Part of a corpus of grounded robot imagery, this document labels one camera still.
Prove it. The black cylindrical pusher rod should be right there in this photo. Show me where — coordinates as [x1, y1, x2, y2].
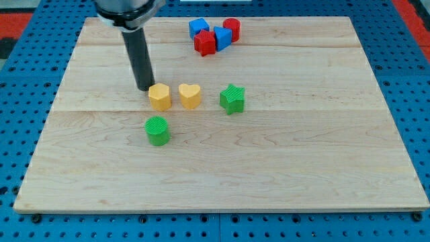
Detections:
[122, 28, 155, 91]

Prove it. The red star block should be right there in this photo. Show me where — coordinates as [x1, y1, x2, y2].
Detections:
[193, 30, 216, 56]

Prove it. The green star block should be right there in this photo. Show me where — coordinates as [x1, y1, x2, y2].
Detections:
[219, 84, 245, 115]

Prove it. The yellow pentagon block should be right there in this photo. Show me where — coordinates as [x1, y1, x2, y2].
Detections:
[148, 83, 171, 112]

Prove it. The blue cube block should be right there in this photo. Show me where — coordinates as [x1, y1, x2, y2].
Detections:
[188, 17, 210, 40]

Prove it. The yellow heart block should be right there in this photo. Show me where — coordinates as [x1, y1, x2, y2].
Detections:
[179, 83, 201, 110]

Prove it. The blue triangle block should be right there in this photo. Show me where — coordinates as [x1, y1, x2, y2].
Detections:
[214, 26, 232, 52]

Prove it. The green cylinder block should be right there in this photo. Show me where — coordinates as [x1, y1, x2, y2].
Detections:
[144, 116, 171, 147]

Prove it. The red cylinder block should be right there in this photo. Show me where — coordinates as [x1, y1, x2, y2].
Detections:
[223, 17, 241, 42]

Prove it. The light wooden board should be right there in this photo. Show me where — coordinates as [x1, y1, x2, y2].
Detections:
[13, 17, 429, 214]

